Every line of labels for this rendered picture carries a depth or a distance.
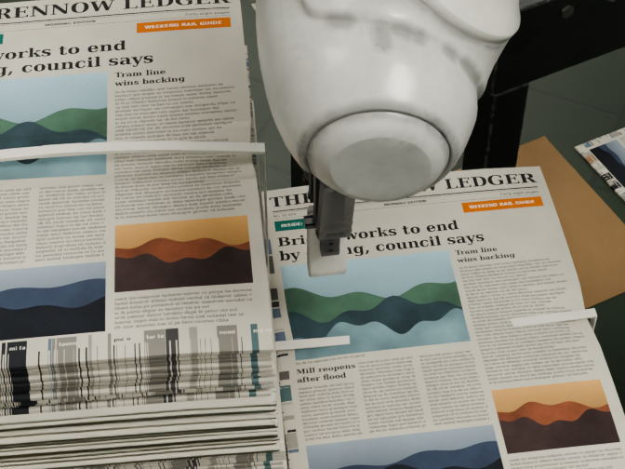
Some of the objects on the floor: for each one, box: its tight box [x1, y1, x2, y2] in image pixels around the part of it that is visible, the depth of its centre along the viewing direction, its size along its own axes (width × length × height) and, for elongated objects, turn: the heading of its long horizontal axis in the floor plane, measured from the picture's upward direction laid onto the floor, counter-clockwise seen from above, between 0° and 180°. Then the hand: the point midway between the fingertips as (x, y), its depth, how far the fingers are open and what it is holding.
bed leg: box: [461, 83, 529, 170], centre depth 187 cm, size 6×6×68 cm
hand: (326, 240), depth 106 cm, fingers closed
